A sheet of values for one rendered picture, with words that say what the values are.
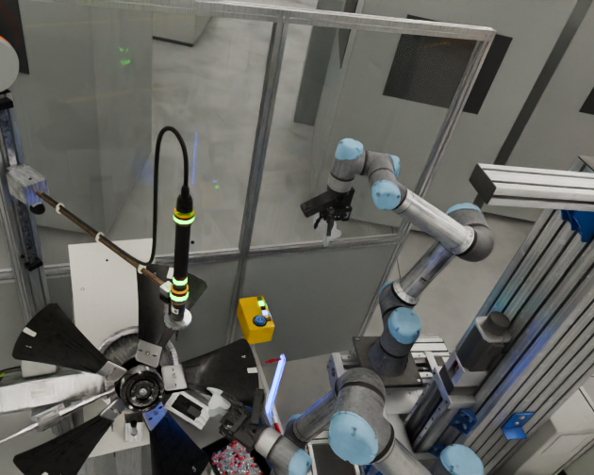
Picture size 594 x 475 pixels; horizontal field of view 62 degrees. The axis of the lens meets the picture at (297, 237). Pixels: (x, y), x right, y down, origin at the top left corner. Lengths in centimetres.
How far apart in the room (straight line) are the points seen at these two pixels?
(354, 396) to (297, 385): 183
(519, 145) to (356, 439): 384
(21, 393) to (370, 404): 100
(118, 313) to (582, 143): 413
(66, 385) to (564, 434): 154
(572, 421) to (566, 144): 332
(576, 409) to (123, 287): 154
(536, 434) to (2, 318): 205
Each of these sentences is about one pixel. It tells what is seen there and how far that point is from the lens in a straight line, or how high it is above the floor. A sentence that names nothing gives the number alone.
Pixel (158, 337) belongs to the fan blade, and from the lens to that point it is 151.
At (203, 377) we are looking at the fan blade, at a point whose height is 119.
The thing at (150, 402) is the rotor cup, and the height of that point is 119.
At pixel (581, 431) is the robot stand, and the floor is 122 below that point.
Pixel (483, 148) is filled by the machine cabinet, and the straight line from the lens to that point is 406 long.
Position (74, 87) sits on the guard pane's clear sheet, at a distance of 173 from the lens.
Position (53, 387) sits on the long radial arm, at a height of 112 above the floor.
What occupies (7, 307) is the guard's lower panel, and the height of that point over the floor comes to 81.
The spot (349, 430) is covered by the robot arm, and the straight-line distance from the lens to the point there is 119.
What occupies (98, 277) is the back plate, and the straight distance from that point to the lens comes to 172.
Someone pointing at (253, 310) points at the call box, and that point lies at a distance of 191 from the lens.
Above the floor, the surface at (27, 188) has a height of 157.
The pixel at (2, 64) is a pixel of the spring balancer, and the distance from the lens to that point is 157.
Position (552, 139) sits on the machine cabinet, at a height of 89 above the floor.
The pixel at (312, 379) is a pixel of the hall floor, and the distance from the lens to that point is 310.
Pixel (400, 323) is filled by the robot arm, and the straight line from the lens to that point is 177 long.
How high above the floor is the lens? 250
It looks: 39 degrees down
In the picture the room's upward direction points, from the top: 14 degrees clockwise
